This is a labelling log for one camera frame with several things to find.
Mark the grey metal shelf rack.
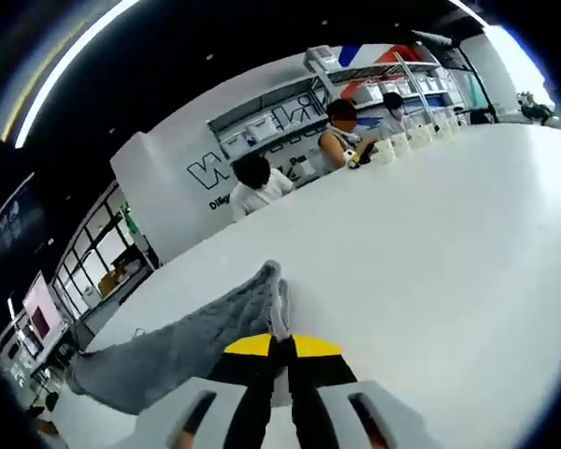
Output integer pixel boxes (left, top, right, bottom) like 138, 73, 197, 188
208, 46, 464, 155

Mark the white table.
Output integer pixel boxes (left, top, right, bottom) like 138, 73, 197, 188
50, 122, 561, 449

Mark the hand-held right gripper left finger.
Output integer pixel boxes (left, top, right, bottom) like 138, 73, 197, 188
165, 333, 286, 449

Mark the dark grey towel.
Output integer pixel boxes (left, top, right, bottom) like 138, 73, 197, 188
65, 259, 292, 417

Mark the lit display screen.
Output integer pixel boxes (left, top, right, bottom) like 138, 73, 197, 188
22, 273, 69, 359

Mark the green hanging cloth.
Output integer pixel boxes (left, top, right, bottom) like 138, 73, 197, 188
120, 202, 140, 236

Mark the brown cardboard box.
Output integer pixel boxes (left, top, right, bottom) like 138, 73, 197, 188
96, 268, 123, 297

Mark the black tripod stand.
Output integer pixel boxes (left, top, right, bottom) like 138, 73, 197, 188
410, 27, 496, 123

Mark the dark machine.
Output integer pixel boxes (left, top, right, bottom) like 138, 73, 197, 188
516, 91, 556, 126

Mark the black framed glass partition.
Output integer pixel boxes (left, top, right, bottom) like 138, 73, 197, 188
50, 181, 159, 324

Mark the row of white cups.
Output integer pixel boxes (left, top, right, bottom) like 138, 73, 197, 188
376, 120, 455, 164

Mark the dark wall screen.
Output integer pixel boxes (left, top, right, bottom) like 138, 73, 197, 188
0, 172, 46, 268

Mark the group of white storage bins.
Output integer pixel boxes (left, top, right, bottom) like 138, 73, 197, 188
219, 51, 450, 146

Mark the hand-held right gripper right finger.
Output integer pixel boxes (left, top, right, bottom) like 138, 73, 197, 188
285, 332, 443, 449

